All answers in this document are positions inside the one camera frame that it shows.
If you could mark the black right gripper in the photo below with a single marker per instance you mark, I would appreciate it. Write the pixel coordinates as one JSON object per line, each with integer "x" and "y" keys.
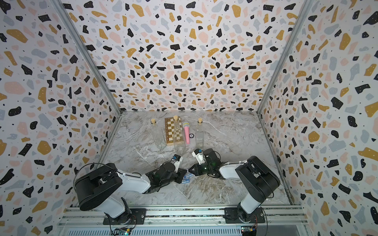
{"x": 196, "y": 171}

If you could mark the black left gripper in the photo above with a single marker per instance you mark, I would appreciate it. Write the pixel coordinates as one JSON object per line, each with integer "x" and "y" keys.
{"x": 180, "y": 173}

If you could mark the clear glass bottle with cork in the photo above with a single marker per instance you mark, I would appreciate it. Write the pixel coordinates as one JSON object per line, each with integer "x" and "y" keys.
{"x": 199, "y": 136}

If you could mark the glass bottle blue label back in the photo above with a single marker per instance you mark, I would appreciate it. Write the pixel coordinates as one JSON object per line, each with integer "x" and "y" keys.
{"x": 158, "y": 135}

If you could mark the glass bottle blue label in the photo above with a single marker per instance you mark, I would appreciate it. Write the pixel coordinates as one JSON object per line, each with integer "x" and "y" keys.
{"x": 178, "y": 138}
{"x": 158, "y": 135}

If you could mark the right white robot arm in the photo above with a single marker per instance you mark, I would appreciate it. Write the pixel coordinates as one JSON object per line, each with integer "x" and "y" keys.
{"x": 258, "y": 179}

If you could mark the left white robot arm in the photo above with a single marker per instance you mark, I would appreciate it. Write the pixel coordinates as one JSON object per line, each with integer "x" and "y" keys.
{"x": 97, "y": 189}

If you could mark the wooden chessboard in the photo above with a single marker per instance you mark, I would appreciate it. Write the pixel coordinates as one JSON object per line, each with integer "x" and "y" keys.
{"x": 169, "y": 131}

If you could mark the pink toy microphone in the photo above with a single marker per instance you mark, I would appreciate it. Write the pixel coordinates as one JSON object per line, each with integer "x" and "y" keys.
{"x": 186, "y": 127}

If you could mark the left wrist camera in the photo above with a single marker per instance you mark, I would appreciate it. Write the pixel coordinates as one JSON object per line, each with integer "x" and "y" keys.
{"x": 176, "y": 160}

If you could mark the left metal corner post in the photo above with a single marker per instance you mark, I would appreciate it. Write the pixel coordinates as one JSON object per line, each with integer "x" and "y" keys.
{"x": 64, "y": 16}

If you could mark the metal corner post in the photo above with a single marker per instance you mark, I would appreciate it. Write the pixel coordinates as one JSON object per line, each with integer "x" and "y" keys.
{"x": 286, "y": 51}
{"x": 64, "y": 16}

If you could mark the right metal corner post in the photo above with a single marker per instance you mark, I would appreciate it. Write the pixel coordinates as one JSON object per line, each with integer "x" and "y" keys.
{"x": 286, "y": 51}

